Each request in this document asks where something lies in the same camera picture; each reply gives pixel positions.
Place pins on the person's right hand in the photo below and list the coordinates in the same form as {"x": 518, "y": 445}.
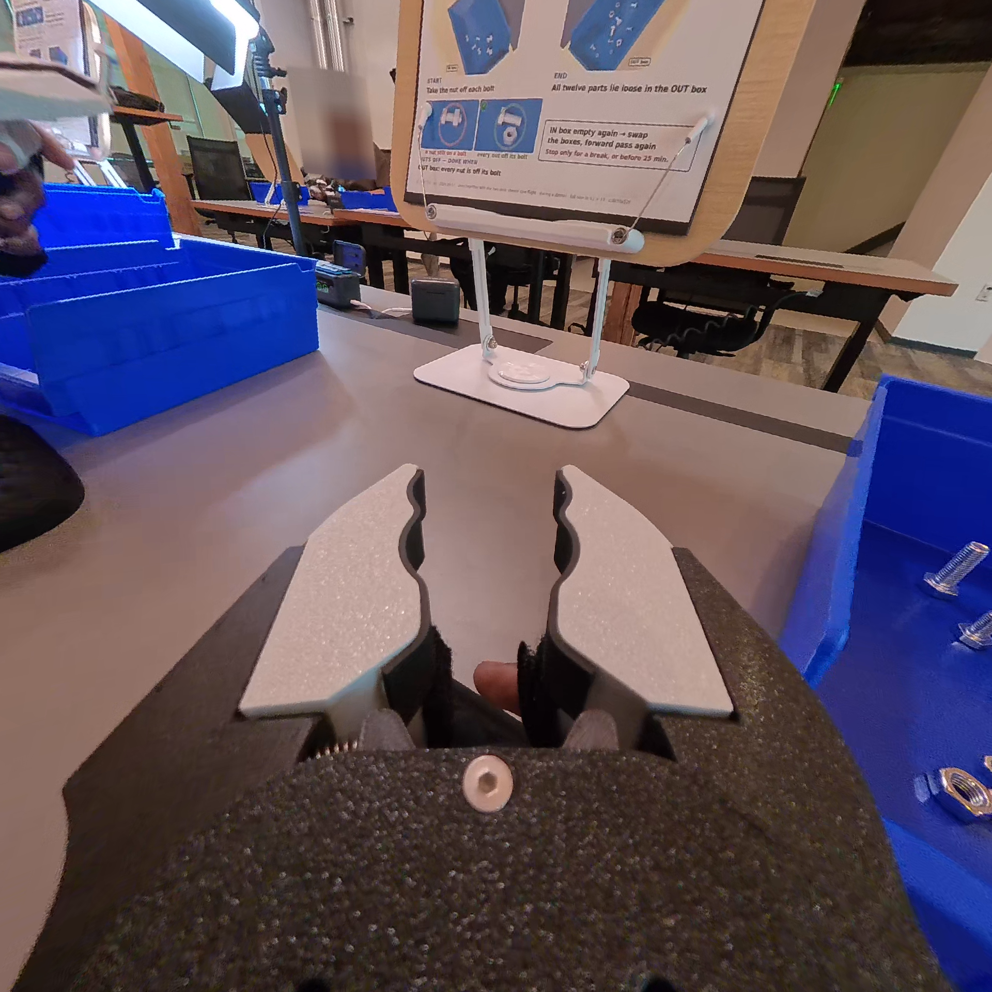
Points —
{"x": 497, "y": 683}

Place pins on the black mesh chair back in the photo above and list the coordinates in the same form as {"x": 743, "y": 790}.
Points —
{"x": 31, "y": 484}

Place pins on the black office chair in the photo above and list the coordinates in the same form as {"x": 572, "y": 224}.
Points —
{"x": 213, "y": 167}
{"x": 697, "y": 325}

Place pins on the white pad on table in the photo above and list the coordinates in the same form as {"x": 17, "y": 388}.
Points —
{"x": 736, "y": 155}

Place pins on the printed instruction sheet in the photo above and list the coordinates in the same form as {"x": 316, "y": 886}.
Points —
{"x": 589, "y": 108}

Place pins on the black charging case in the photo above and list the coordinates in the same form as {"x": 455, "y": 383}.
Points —
{"x": 435, "y": 301}

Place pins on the blue plastic bin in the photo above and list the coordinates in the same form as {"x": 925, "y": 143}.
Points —
{"x": 368, "y": 200}
{"x": 891, "y": 697}
{"x": 178, "y": 349}
{"x": 101, "y": 217}
{"x": 267, "y": 194}

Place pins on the LED light panel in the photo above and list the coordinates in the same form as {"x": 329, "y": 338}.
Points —
{"x": 194, "y": 31}

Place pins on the black light stand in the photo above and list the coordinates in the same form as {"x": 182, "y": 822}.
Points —
{"x": 280, "y": 155}

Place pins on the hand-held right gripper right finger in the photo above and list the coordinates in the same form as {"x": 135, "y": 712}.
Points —
{"x": 632, "y": 597}

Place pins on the silver hex nut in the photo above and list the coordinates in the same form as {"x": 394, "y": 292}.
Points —
{"x": 957, "y": 792}

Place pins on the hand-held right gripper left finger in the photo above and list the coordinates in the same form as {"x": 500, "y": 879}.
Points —
{"x": 349, "y": 589}

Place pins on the silver bolt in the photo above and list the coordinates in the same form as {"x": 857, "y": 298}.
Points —
{"x": 978, "y": 629}
{"x": 957, "y": 570}

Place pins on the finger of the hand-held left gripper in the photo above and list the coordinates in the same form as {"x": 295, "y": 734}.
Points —
{"x": 54, "y": 89}

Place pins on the person's left hand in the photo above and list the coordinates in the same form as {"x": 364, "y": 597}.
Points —
{"x": 23, "y": 201}

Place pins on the wooden office desk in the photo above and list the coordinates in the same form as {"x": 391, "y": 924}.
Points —
{"x": 814, "y": 267}
{"x": 232, "y": 211}

